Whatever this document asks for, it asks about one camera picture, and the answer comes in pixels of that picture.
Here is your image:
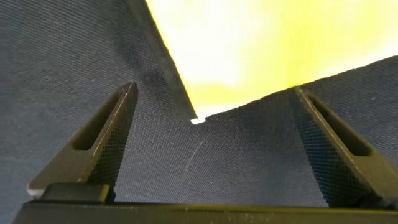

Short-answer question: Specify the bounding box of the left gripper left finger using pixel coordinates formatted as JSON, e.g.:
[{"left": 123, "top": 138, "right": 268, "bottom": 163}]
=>
[{"left": 27, "top": 82, "right": 139, "bottom": 203}]

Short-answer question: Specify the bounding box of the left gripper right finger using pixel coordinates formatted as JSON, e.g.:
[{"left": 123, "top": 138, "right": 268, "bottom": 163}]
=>
[{"left": 294, "top": 86, "right": 398, "bottom": 208}]

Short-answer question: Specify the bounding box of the yellow microfiber towel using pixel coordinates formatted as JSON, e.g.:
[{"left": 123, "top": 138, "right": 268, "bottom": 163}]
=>
[{"left": 127, "top": 0, "right": 398, "bottom": 125}]

